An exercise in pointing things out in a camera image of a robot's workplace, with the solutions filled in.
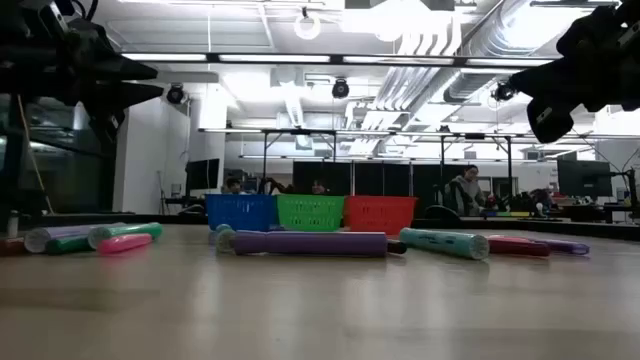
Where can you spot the lavender Sharpie marker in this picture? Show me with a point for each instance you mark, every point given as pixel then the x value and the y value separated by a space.
pixel 65 232

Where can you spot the green Sharpie marker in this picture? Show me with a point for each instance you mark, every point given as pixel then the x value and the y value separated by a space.
pixel 130 231

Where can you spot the silver ventilation duct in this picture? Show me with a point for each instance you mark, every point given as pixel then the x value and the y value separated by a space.
pixel 470 85

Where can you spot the purple Sharpie marker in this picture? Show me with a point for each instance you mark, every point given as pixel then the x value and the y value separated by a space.
pixel 310 243

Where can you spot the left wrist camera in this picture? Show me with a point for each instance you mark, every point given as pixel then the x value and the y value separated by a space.
pixel 55 17

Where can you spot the small white cylinder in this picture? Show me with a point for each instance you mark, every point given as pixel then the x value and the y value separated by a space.
pixel 12 225

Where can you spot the black ceiling spotlight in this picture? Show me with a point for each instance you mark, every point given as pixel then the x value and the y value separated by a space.
pixel 502 91
pixel 340 88
pixel 175 93

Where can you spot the teal Sharpie marker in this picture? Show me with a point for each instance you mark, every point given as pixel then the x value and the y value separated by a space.
pixel 442 242

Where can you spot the blue violet highlighter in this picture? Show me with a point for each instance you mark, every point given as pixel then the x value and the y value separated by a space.
pixel 567 246

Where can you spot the cluttered background desk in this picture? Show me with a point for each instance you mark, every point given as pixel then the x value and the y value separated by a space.
pixel 590 212

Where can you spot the blue plastic basket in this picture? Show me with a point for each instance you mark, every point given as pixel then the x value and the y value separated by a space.
pixel 240 212

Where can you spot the red highlighter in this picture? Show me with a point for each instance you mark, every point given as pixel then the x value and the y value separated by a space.
pixel 517 246

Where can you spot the black overhead light bar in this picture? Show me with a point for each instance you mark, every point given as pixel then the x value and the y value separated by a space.
pixel 337 59

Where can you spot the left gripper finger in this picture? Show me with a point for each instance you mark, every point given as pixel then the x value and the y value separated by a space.
pixel 122 70
pixel 125 95

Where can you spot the black partition panels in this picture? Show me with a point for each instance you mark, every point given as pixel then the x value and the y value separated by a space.
pixel 370 179

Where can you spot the person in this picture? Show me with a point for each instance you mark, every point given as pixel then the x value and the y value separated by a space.
pixel 318 187
pixel 232 186
pixel 465 192

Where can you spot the red plastic basket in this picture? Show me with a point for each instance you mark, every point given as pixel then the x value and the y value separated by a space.
pixel 380 215

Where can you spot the black computer monitor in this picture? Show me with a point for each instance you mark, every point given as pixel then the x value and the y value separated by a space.
pixel 584 177
pixel 202 174

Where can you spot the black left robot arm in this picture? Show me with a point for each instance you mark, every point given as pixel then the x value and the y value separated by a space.
pixel 20 60

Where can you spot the pink highlighter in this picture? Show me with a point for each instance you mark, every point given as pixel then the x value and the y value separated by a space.
pixel 125 243

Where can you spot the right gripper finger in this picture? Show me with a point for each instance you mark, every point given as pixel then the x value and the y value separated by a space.
pixel 555 91
pixel 545 74

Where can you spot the green capped white marker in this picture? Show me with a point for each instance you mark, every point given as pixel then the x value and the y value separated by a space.
pixel 67 245

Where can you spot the green plastic basket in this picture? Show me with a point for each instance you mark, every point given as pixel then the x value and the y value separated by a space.
pixel 310 212

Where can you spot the black metal gantry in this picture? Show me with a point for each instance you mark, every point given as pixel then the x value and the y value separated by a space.
pixel 509 165
pixel 265 160

